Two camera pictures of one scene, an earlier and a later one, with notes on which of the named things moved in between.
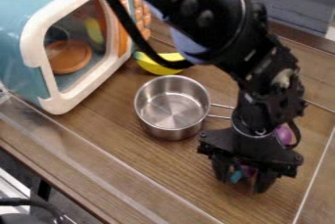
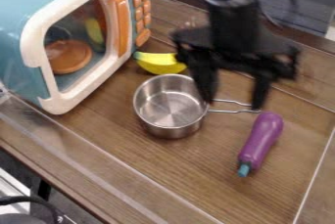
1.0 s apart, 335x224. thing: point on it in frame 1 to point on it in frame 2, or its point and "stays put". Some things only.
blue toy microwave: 64,38 stays put
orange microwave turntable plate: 68,56 stays put
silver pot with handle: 171,107 stays put
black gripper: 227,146 to 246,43
